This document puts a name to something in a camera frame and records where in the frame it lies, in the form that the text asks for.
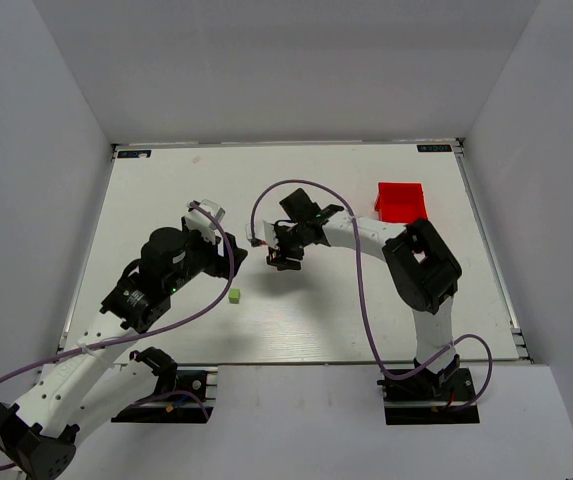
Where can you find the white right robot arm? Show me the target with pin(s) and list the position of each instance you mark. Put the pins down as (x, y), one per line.
(424, 271)

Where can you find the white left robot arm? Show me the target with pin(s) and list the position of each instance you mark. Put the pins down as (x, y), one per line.
(37, 432)

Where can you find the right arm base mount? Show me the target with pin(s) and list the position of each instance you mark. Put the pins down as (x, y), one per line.
(414, 402)

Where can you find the small green cube block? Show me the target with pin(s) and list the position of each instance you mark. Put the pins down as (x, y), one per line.
(234, 296)

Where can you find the red plastic bin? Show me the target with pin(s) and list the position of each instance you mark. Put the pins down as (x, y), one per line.
(400, 202)

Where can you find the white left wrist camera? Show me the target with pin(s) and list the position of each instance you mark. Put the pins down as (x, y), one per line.
(199, 217)

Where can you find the right blue corner label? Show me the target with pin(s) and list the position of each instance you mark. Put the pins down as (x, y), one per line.
(434, 148)

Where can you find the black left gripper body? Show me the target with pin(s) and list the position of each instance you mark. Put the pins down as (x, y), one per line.
(226, 257)

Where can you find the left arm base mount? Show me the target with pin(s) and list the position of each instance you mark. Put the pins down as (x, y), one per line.
(191, 402)

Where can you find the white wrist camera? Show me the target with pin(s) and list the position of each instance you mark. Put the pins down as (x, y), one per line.
(199, 217)
(261, 233)

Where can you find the left blue corner label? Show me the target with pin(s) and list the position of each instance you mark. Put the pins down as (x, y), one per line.
(134, 154)

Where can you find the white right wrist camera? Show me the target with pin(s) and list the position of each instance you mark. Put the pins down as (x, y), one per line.
(261, 233)

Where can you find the blue corner label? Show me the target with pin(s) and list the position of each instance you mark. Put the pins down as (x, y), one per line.
(434, 148)
(134, 154)

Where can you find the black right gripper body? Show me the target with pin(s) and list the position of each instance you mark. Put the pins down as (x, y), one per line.
(283, 248)

